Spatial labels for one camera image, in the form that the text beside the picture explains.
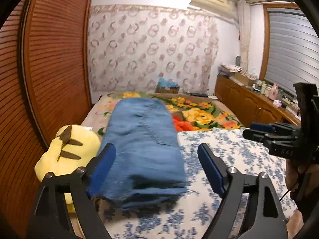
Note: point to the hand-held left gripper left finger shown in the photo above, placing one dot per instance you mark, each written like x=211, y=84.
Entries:
x=103, y=169

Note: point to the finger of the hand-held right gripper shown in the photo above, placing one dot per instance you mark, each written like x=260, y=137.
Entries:
x=265, y=128
x=254, y=135

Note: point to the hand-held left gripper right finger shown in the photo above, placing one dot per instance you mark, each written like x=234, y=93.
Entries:
x=211, y=171

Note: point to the blue denim pants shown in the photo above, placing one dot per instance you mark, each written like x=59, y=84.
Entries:
x=144, y=142

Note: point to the person's right hand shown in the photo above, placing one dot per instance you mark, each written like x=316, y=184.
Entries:
x=291, y=174

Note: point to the pink tissue box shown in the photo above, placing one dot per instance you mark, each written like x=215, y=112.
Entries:
x=277, y=103

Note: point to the blue floral bedsheet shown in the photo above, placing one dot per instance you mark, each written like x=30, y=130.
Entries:
x=224, y=144

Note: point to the yellow plush toy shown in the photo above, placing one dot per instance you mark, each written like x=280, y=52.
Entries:
x=82, y=139

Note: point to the row of toiletry bottles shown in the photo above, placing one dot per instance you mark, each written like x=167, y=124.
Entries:
x=265, y=88

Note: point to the wooden cabinet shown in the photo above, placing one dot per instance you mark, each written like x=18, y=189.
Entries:
x=239, y=97

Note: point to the open cardboard box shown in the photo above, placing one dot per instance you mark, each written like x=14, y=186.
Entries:
x=244, y=79

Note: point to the floral blanket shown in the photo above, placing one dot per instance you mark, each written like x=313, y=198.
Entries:
x=199, y=114

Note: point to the pile of printed cloths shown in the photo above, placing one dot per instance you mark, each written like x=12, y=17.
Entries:
x=230, y=68

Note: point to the pink blanket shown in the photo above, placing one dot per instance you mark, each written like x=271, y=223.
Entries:
x=294, y=221

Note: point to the grey window blind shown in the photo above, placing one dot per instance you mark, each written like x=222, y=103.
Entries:
x=291, y=49

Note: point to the cream side curtain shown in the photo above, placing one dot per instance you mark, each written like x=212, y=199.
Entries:
x=244, y=37

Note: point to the small cardboard box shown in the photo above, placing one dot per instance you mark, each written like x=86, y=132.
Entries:
x=167, y=90

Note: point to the wooden louvered wardrobe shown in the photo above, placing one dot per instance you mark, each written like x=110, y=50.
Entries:
x=54, y=67

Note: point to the circle patterned curtain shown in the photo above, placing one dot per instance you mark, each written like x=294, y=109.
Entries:
x=149, y=49

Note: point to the white air conditioner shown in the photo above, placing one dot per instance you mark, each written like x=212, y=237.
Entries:
x=211, y=0

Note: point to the wooden window frame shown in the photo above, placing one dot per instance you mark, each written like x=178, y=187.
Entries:
x=264, y=49

